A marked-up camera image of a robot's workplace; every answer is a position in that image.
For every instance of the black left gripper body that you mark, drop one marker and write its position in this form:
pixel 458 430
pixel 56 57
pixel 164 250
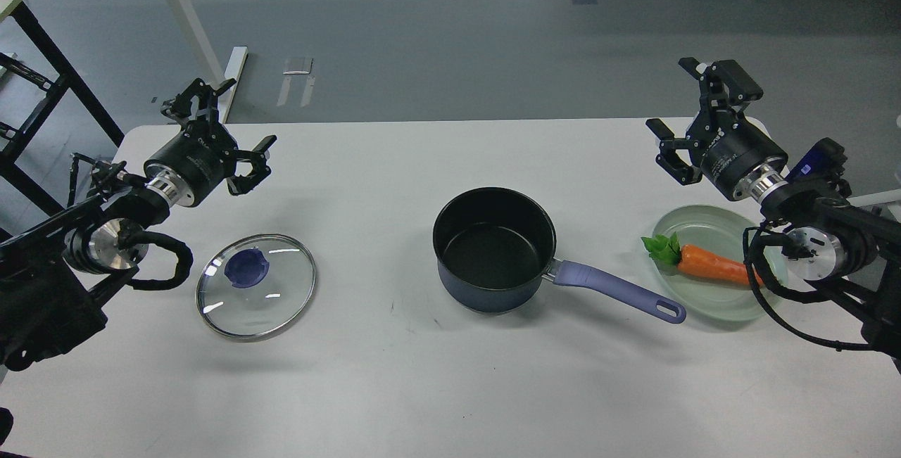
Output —
pixel 187 169

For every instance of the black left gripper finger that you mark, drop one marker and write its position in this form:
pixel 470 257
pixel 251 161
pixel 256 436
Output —
pixel 242 184
pixel 196 110

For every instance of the clear glass plate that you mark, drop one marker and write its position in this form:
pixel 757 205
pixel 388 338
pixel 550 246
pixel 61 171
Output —
pixel 720 231

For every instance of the glass pot lid purple knob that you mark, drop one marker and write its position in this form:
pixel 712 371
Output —
pixel 256 288

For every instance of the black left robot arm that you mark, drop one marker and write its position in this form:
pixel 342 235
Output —
pixel 58 275

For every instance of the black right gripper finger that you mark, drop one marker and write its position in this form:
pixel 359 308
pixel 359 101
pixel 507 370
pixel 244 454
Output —
pixel 725 90
pixel 668 146

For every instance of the black metal rack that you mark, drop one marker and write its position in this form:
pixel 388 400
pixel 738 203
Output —
pixel 48 112

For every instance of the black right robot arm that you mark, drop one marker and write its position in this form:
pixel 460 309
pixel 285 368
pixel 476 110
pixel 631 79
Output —
pixel 812 245

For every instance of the orange toy carrot green leaves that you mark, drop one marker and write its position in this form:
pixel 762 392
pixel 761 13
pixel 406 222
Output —
pixel 696 261

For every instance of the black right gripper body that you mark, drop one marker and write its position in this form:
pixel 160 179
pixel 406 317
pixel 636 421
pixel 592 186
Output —
pixel 730 153

